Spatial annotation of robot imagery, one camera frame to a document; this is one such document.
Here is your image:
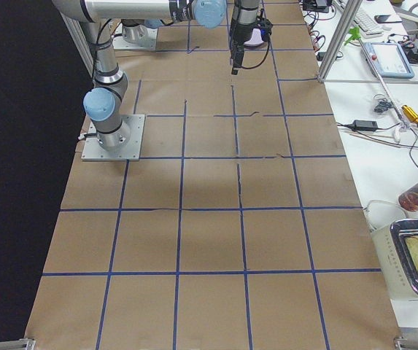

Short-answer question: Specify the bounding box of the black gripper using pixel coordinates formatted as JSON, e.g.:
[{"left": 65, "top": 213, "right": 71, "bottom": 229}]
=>
[{"left": 229, "top": 22, "right": 254, "bottom": 75}]

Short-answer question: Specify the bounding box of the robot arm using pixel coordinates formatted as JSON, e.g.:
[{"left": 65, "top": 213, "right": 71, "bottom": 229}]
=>
[
  {"left": 53, "top": 1, "right": 227, "bottom": 159},
  {"left": 121, "top": 19, "right": 162, "bottom": 46}
]

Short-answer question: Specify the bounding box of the lavender round plate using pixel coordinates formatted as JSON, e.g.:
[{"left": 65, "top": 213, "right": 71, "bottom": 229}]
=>
[{"left": 244, "top": 28, "right": 266, "bottom": 48}]

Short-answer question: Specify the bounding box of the green plastic clamp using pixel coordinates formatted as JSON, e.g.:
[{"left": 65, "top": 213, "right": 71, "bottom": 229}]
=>
[{"left": 343, "top": 26, "right": 361, "bottom": 46}]

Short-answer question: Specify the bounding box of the long metal rod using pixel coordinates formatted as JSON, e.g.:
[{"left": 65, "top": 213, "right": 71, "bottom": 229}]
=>
[{"left": 357, "top": 37, "right": 410, "bottom": 131}]

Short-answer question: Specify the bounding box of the black power adapter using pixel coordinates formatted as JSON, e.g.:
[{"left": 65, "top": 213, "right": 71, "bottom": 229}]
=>
[{"left": 352, "top": 120, "right": 379, "bottom": 132}]

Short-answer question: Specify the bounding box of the blue teach pendant tablet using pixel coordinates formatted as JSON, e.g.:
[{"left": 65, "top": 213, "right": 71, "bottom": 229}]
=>
[{"left": 362, "top": 42, "right": 414, "bottom": 79}]

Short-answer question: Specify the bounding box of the white toaster with bread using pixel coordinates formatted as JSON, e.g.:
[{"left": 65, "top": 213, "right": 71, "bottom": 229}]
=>
[{"left": 371, "top": 219, "right": 418, "bottom": 301}]

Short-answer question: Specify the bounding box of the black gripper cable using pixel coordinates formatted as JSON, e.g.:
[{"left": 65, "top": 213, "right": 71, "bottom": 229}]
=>
[{"left": 239, "top": 9, "right": 274, "bottom": 70}]

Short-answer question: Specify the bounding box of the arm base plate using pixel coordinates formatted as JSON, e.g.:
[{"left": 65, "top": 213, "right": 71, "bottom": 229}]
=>
[
  {"left": 113, "top": 24, "right": 158, "bottom": 51},
  {"left": 81, "top": 114, "right": 146, "bottom": 161}
]

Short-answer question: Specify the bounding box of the aluminium frame post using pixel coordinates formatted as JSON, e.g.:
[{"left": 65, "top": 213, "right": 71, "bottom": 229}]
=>
[{"left": 317, "top": 0, "right": 362, "bottom": 82}]

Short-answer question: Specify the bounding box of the yellow handled tool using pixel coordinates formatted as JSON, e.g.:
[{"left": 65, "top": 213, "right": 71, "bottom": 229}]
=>
[{"left": 401, "top": 105, "right": 418, "bottom": 127}]

